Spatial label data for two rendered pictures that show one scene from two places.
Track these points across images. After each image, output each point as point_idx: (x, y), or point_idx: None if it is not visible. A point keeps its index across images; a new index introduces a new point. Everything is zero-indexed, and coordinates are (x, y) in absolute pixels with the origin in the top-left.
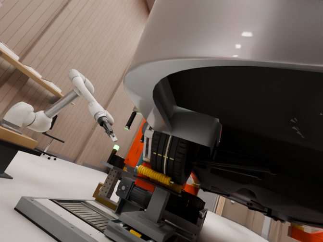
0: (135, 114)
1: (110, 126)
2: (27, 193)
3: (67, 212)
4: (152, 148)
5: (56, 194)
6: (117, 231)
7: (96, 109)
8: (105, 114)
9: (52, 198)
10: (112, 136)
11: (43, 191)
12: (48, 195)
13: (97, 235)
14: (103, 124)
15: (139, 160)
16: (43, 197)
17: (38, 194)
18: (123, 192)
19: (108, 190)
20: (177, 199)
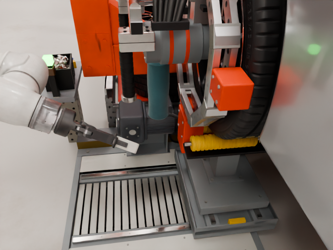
0: (132, 55)
1: (106, 134)
2: (5, 246)
3: (120, 246)
4: (235, 136)
5: (20, 187)
6: (211, 230)
7: (20, 113)
8: (36, 85)
9: (67, 239)
10: (122, 146)
11: (1, 204)
12: (21, 207)
13: (192, 249)
14: (76, 134)
15: (154, 100)
16: (25, 220)
17: (13, 224)
18: (136, 137)
19: (79, 117)
20: None
